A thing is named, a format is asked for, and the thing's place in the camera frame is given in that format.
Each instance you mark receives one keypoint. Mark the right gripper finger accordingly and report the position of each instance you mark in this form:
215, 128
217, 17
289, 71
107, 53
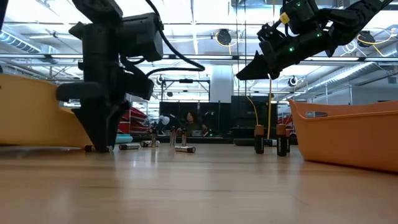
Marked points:
261, 67

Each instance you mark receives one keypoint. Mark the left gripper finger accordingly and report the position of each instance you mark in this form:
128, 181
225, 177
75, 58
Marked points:
90, 93
140, 87

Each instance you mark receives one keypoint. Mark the yellow plastic bin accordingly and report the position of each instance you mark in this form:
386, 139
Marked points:
31, 118

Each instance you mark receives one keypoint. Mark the black copper-top AA battery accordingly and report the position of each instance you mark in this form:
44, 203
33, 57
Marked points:
288, 141
259, 140
281, 140

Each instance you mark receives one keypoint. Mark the orange plastic bin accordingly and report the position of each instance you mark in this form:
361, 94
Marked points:
348, 146

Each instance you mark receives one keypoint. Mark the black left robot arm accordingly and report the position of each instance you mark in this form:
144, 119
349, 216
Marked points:
96, 11

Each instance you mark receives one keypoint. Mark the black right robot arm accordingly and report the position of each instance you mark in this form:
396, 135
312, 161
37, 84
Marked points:
351, 18

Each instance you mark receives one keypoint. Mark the red storage shelf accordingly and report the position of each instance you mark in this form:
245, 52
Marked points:
136, 115

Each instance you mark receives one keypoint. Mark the white desk lamp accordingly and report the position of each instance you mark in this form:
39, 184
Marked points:
164, 119

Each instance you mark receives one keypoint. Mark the person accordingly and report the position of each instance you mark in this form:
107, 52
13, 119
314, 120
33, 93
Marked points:
192, 124

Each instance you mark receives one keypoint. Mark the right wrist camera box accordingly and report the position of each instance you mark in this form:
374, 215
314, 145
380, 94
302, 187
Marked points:
301, 15

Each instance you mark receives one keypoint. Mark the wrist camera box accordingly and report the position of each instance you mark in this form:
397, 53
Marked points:
301, 15
140, 35

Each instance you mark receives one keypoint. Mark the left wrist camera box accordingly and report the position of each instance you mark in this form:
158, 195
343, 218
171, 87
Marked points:
140, 35

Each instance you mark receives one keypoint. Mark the black gantry frame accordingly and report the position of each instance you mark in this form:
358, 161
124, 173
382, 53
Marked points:
186, 81

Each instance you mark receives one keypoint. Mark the black partition wall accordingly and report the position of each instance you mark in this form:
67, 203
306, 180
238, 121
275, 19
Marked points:
224, 118

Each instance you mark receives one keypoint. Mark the black aluminium table frame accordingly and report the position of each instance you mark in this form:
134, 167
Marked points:
217, 140

